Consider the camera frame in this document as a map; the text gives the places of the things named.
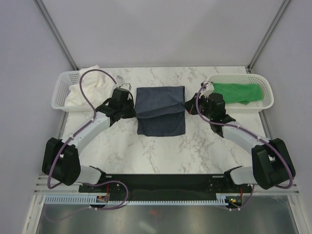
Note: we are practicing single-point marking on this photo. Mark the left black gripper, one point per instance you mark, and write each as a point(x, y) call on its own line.
point(132, 113)

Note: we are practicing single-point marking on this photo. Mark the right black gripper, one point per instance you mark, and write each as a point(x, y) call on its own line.
point(190, 106)

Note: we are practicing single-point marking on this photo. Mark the dark blue towel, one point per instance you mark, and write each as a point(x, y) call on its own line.
point(160, 111)

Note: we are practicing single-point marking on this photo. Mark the white towel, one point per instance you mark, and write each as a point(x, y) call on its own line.
point(93, 86)

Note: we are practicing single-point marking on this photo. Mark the green towel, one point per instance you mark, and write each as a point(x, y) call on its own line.
point(239, 93)

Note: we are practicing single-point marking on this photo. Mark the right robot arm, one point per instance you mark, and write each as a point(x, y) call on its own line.
point(271, 163)

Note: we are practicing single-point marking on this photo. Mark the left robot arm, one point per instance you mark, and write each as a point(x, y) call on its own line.
point(61, 157)

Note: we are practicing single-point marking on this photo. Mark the left white plastic basket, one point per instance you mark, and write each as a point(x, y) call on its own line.
point(61, 90)

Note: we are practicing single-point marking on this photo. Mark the white plastic basket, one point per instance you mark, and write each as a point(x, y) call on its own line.
point(252, 107)
point(61, 90)

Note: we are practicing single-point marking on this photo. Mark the right white plastic basket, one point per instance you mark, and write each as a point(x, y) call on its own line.
point(252, 107)

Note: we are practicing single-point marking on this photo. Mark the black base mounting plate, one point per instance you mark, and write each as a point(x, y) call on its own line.
point(176, 185)

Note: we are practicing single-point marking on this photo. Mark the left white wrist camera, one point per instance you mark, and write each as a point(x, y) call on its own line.
point(126, 86)

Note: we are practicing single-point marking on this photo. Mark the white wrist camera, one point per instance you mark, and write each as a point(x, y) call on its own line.
point(126, 86)
point(208, 89)

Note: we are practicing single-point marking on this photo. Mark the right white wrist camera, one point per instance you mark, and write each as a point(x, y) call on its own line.
point(208, 89)

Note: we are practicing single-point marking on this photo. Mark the white slotted cable duct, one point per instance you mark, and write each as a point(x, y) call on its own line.
point(217, 199)

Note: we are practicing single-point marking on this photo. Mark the right aluminium frame post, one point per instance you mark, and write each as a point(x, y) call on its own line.
point(269, 33)

